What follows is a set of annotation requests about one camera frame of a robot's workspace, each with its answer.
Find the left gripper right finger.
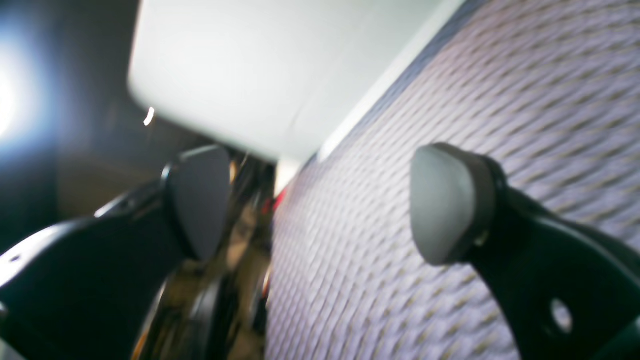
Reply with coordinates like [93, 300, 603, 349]
[410, 143, 640, 360]

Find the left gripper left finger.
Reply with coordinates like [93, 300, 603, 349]
[0, 145, 230, 360]

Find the patterned grey fan tablecloth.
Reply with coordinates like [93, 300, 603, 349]
[265, 0, 639, 360]

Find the grey plastic bin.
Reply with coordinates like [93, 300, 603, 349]
[128, 0, 464, 162]

